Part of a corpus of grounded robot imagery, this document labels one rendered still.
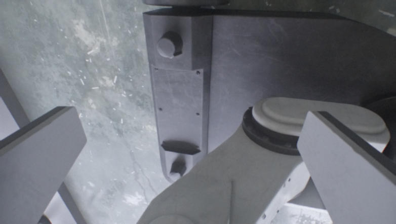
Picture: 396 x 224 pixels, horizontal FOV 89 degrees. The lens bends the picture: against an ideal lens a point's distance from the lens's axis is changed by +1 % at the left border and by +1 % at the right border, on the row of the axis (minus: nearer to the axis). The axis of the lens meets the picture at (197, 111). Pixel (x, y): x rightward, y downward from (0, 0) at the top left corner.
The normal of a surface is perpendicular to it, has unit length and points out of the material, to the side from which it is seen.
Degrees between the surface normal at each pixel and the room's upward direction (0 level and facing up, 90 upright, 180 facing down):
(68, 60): 0
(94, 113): 0
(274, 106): 90
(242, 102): 0
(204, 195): 115
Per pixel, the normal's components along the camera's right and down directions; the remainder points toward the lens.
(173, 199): 0.10, -0.99
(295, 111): 0.01, -0.85
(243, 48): -0.22, 0.51
